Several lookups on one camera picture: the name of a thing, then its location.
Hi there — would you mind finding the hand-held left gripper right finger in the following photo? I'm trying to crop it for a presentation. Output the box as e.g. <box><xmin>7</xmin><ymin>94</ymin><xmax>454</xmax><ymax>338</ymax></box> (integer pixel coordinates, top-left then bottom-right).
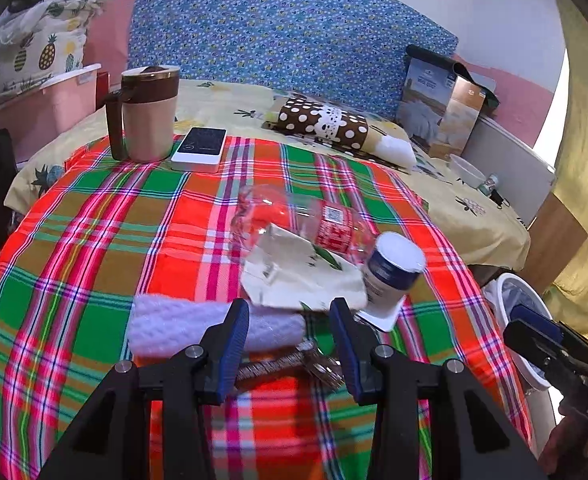
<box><xmin>328</xmin><ymin>297</ymin><xmax>547</xmax><ymax>480</ymax></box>

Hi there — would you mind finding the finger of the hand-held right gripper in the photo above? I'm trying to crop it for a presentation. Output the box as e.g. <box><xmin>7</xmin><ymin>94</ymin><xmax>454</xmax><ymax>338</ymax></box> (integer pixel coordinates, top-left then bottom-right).
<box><xmin>503</xmin><ymin>319</ymin><xmax>575</xmax><ymax>376</ymax></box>
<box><xmin>510</xmin><ymin>304</ymin><xmax>565</xmax><ymax>343</ymax></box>

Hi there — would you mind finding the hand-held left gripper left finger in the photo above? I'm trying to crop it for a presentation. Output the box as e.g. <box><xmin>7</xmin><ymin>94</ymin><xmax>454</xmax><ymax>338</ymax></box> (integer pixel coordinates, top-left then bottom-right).
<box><xmin>39</xmin><ymin>299</ymin><xmax>251</xmax><ymax>480</ymax></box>

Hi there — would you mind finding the white trash bin with liner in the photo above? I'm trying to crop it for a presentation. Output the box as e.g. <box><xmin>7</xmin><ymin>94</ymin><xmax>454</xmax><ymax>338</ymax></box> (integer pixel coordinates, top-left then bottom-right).
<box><xmin>481</xmin><ymin>272</ymin><xmax>562</xmax><ymax>461</ymax></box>

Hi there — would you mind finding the white paper card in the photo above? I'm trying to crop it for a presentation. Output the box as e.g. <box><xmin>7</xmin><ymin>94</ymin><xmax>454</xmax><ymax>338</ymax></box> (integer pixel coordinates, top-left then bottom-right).
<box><xmin>355</xmin><ymin>295</ymin><xmax>407</xmax><ymax>333</ymax></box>

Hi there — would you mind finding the brown snack wrapper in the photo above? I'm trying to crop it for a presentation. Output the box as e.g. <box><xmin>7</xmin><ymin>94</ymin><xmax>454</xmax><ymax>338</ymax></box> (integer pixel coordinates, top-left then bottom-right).
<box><xmin>234</xmin><ymin>339</ymin><xmax>345</xmax><ymax>391</ymax></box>

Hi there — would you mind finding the white foam net sleeve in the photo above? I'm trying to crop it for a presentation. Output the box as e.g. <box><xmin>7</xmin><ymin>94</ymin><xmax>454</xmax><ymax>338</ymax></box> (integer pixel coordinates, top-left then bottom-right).
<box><xmin>126</xmin><ymin>296</ymin><xmax>306</xmax><ymax>358</ymax></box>

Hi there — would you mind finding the blue white round tub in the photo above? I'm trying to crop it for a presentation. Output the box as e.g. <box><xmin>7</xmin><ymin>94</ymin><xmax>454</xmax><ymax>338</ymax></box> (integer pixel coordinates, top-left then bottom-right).
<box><xmin>361</xmin><ymin>231</ymin><xmax>427</xmax><ymax>311</ymax></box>

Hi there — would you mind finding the cream leaf print paper bag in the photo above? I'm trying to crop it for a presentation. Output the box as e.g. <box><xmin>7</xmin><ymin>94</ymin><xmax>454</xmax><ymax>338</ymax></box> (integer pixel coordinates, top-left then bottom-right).
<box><xmin>240</xmin><ymin>223</ymin><xmax>367</xmax><ymax>311</ymax></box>

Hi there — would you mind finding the clear plastic bottle red label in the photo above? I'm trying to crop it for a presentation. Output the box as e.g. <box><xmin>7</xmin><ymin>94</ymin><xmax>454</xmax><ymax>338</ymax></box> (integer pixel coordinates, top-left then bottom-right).
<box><xmin>229</xmin><ymin>183</ymin><xmax>380</xmax><ymax>266</ymax></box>

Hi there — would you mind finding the person's right hand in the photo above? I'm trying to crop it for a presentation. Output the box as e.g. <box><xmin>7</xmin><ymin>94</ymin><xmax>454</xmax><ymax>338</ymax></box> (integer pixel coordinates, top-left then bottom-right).
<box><xmin>539</xmin><ymin>412</ymin><xmax>588</xmax><ymax>478</ymax></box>

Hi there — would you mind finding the wooden board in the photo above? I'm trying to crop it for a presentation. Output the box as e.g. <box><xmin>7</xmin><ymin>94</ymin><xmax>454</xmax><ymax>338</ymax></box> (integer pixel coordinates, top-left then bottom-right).
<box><xmin>521</xmin><ymin>192</ymin><xmax>588</xmax><ymax>286</ymax></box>

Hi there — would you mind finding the white panel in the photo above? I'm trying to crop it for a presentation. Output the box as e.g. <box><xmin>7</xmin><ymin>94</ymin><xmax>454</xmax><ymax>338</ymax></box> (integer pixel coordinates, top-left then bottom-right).
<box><xmin>461</xmin><ymin>115</ymin><xmax>557</xmax><ymax>226</ymax></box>

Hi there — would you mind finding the white plastic bowl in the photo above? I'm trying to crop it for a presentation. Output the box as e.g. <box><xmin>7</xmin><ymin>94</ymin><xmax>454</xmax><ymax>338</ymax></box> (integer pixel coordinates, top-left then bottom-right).
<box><xmin>448</xmin><ymin>153</ymin><xmax>486</xmax><ymax>188</ymax></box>

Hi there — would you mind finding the red green plaid tablecloth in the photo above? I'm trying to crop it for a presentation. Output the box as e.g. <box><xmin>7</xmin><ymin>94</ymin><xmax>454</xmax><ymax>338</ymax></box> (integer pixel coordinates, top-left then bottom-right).
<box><xmin>0</xmin><ymin>132</ymin><xmax>532</xmax><ymax>480</ymax></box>

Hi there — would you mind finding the white smartphone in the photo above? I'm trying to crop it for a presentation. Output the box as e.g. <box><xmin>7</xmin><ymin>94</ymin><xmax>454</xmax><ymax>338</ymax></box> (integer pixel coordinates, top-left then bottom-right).
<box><xmin>170</xmin><ymin>126</ymin><xmax>228</xmax><ymax>174</ymax></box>

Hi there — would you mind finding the brown polka dot pillow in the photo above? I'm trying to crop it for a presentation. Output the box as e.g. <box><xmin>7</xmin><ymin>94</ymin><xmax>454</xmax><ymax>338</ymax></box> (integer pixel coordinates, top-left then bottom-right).
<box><xmin>261</xmin><ymin>92</ymin><xmax>419</xmax><ymax>170</ymax></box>

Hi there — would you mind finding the beige mug with brown lid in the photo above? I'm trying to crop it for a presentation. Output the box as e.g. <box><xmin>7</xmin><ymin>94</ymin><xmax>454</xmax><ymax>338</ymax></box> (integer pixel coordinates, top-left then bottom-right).
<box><xmin>105</xmin><ymin>65</ymin><xmax>181</xmax><ymax>163</ymax></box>

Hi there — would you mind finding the printed quilt box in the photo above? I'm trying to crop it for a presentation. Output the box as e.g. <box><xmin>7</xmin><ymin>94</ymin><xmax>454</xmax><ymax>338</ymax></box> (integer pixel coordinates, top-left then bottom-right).
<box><xmin>396</xmin><ymin>55</ymin><xmax>487</xmax><ymax>161</ymax></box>

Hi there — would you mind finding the yellow printed bed sheet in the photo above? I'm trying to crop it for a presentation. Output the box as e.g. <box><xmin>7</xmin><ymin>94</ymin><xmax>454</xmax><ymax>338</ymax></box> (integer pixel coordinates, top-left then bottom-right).
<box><xmin>4</xmin><ymin>79</ymin><xmax>531</xmax><ymax>271</ymax></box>

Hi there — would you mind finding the dark red board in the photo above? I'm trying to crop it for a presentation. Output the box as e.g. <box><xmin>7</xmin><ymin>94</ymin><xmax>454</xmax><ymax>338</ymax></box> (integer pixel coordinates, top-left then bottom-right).
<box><xmin>95</xmin><ymin>71</ymin><xmax>111</xmax><ymax>111</ymax></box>

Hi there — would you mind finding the pink storage box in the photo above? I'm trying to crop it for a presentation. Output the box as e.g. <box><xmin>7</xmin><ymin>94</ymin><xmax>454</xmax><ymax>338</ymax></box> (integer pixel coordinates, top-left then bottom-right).
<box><xmin>0</xmin><ymin>63</ymin><xmax>102</xmax><ymax>163</ymax></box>

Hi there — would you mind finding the blue floral headboard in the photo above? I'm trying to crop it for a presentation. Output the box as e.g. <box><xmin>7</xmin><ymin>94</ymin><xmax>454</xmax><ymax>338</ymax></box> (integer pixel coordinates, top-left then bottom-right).
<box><xmin>126</xmin><ymin>0</ymin><xmax>459</xmax><ymax>121</ymax></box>

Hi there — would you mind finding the pineapple print quilt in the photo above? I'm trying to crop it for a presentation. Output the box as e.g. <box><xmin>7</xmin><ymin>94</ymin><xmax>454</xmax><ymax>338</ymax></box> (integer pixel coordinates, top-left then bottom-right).
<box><xmin>0</xmin><ymin>0</ymin><xmax>107</xmax><ymax>111</ymax></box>

